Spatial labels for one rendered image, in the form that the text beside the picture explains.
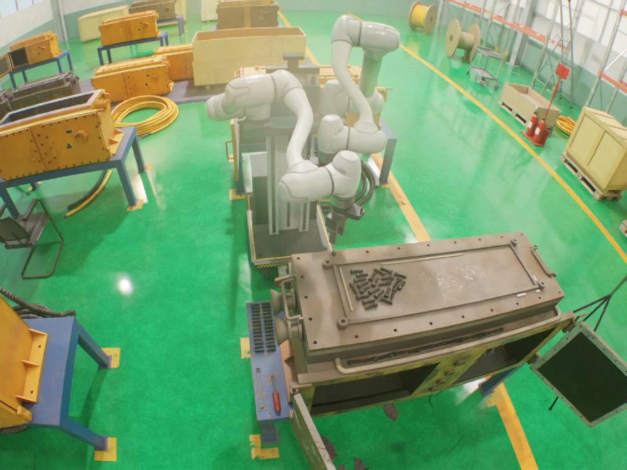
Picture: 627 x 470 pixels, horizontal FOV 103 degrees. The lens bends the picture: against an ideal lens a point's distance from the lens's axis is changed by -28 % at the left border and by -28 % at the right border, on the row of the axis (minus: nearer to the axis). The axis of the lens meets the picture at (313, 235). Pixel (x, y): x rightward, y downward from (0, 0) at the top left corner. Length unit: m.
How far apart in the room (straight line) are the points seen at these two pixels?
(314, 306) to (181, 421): 1.62
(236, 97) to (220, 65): 5.16
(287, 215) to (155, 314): 1.42
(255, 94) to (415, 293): 1.05
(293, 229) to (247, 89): 1.84
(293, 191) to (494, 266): 1.05
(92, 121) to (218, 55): 3.46
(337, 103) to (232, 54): 4.57
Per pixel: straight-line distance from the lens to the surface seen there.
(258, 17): 9.12
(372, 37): 1.70
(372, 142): 1.45
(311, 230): 3.08
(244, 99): 1.47
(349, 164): 1.15
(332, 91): 2.16
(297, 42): 6.62
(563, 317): 1.99
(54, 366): 2.45
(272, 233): 3.03
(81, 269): 3.77
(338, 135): 1.44
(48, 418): 2.35
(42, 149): 4.11
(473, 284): 1.61
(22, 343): 2.53
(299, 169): 1.14
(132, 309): 3.21
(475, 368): 2.12
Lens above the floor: 2.48
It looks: 45 degrees down
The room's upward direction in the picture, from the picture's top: 5 degrees clockwise
